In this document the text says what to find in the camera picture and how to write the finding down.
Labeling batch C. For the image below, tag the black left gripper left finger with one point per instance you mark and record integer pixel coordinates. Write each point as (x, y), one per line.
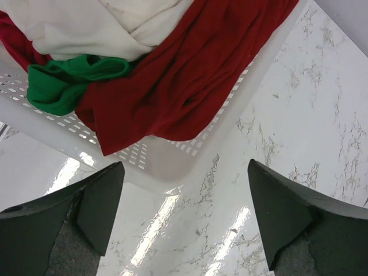
(65, 232)

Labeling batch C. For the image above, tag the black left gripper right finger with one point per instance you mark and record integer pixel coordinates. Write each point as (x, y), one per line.
(305, 232)

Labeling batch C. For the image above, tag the white t shirt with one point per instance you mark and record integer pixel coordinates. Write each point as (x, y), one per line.
(121, 29)

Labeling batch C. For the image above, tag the white plastic basket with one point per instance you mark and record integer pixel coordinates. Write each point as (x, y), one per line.
(157, 165)

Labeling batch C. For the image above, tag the green t shirt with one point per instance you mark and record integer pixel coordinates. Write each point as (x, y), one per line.
(58, 86)

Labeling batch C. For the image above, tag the dark red t shirt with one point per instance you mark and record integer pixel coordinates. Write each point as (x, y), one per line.
(176, 90)

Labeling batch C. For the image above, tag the crimson pink t shirt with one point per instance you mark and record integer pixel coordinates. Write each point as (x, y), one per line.
(18, 46)

